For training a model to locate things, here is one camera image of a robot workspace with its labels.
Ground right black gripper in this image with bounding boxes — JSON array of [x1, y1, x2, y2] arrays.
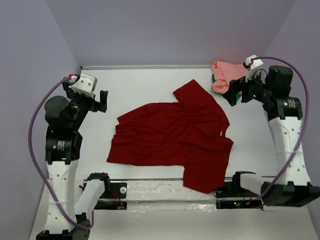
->
[[223, 68, 274, 106]]

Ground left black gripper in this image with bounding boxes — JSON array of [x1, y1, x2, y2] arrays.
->
[[64, 75, 109, 128]]

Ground red t shirt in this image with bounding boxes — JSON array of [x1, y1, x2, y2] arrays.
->
[[107, 80, 233, 194]]

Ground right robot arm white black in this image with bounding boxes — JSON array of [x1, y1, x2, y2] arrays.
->
[[223, 65, 320, 208]]

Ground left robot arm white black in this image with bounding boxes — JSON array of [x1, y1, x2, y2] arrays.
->
[[36, 82, 111, 240]]

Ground green t shirt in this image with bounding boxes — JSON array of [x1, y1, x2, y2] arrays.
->
[[211, 74, 229, 96]]

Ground pink t shirt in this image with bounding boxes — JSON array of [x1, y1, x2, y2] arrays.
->
[[211, 60, 248, 94]]

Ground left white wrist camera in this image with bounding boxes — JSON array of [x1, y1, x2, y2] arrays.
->
[[68, 73, 98, 99]]

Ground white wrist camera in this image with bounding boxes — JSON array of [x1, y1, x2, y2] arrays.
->
[[68, 73, 98, 99], [243, 55, 264, 82]]

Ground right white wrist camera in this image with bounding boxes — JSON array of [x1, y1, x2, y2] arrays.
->
[[243, 55, 264, 82]]

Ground aluminium rail back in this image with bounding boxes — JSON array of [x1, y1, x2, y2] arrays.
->
[[80, 64, 212, 71]]

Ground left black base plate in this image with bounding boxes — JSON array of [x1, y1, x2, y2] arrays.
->
[[94, 182, 127, 210]]

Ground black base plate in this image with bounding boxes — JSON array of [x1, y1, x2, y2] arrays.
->
[[94, 182, 127, 210], [212, 178, 265, 211]]

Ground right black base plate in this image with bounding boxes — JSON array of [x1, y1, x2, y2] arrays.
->
[[212, 178, 265, 211]]

